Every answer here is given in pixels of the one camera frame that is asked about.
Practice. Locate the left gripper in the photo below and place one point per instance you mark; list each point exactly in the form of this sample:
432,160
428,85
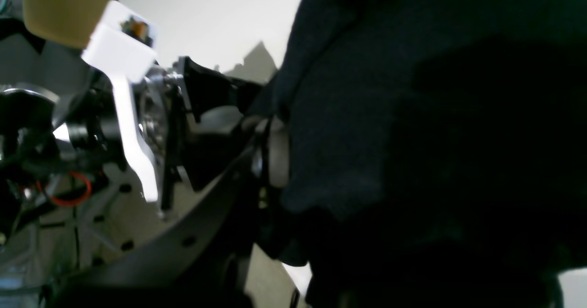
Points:
192,117

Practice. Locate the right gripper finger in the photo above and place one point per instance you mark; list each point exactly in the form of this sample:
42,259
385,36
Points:
203,258

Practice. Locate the black graphic T-shirt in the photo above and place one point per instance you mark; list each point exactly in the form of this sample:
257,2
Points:
438,151

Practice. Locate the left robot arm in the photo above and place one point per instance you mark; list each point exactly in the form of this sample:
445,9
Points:
40,155

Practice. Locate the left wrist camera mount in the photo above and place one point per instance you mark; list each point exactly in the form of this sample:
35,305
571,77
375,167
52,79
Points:
122,48

